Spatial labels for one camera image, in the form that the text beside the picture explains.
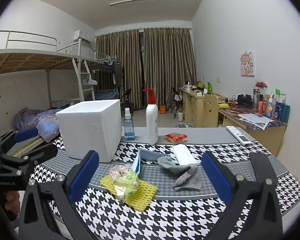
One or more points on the blue spray bottle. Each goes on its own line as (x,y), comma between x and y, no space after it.
(129,130)

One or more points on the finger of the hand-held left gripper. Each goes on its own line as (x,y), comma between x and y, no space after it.
(25,134)
(43,152)

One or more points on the wooden desk with patterned cover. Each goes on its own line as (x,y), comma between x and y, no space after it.
(260,135)

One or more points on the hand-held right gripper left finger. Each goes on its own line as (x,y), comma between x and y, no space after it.
(85,175)

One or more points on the red snack packet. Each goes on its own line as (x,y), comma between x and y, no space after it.
(175,137)

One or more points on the white pot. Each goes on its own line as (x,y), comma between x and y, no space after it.
(188,86)

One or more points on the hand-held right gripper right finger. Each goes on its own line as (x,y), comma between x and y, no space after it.
(216,177)

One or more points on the brown curtain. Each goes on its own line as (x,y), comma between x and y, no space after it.
(170,65)
(117,65)

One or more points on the wooden smiley chair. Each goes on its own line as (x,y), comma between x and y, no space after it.
(210,110)

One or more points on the white thermos jug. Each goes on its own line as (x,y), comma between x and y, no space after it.
(180,116)

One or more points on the person's left hand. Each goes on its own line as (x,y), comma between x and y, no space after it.
(13,202)

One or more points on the grey trash bin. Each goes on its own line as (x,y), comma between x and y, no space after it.
(183,125)

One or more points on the blue checked bedsheet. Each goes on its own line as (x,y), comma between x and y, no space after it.
(106,95)

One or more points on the white metal bunk bed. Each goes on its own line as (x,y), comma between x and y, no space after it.
(35,57)
(100,62)

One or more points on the clear plastic bag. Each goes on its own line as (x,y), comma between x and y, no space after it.
(123,182)

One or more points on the blue face mask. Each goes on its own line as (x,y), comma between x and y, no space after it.
(150,156)

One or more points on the white foam box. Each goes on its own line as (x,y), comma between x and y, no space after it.
(90,130)

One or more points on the white air conditioner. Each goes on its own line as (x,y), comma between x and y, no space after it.
(81,37)

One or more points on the blue plaid quilt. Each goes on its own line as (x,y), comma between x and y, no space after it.
(40,122)

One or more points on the yellow cloth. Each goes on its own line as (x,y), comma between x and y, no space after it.
(224,106)

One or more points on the grey sock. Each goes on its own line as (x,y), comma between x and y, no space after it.
(188,177)

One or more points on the ceiling tube light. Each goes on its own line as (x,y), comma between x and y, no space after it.
(132,1)

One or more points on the white cloth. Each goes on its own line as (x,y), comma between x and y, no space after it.
(183,155)

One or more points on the yellow foam net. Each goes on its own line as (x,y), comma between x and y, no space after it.
(145,192)

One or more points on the dark hanging shirt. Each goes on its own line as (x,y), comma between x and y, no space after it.
(118,73)

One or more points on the black folding chair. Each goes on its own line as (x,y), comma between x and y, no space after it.
(127,100)

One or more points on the white hanging pouch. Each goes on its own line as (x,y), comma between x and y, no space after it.
(90,82)

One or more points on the blue hanging garment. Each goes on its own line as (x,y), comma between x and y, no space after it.
(108,67)

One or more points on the wooden desk with drawers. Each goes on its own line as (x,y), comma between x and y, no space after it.
(192,107)

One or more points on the black rounded item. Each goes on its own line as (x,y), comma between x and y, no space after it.
(245,101)

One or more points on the orange container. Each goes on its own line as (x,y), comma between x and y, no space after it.
(163,110)

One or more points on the white red pump bottle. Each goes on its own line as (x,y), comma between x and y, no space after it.
(152,122)

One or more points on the folded black chair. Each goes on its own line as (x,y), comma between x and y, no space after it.
(176,98)

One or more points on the pink cartoon wall poster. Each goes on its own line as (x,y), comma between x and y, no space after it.
(247,63)

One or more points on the printed paper sheets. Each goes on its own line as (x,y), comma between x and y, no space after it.
(255,121)

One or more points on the white remote control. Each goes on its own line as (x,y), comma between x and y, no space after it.
(238,135)

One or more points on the row of toiletry bottles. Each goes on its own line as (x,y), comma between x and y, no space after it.
(275,105)

